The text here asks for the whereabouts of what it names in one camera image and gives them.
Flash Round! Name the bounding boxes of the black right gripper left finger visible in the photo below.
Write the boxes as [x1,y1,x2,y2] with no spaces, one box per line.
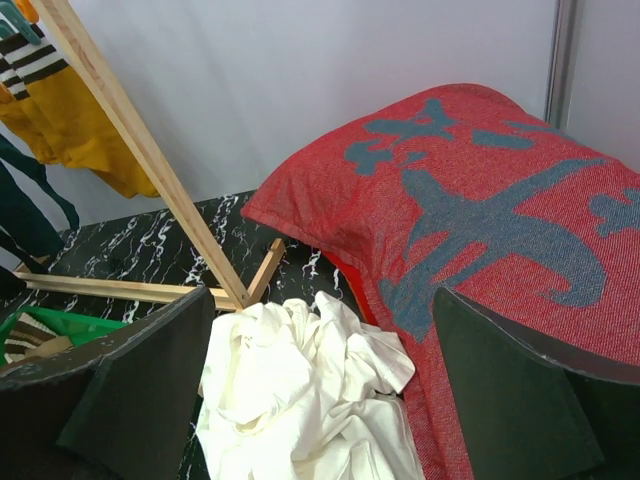
[1,287,215,479]

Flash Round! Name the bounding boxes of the red pillow with blue pattern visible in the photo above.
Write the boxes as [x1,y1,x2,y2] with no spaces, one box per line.
[242,83,639,479]

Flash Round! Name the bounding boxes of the dark green socks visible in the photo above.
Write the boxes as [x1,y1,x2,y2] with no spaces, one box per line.
[1,138,80,275]

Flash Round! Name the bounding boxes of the wooden clothes rack frame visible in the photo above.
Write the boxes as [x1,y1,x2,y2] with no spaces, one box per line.
[14,1,285,311]

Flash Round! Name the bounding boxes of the brown striped socks in tray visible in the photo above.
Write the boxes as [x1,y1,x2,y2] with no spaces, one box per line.
[3,322,72,363]

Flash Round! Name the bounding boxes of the green plastic tray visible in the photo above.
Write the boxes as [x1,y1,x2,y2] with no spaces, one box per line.
[1,306,126,367]

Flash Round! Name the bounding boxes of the yellow socks with striped cuffs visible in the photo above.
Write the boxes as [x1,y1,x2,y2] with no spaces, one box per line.
[1,1,159,198]

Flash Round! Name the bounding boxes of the white crumpled cloth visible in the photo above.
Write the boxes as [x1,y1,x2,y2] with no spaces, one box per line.
[196,292,423,479]

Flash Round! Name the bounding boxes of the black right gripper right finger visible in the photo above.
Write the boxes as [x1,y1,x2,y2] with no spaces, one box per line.
[433,288,639,479]

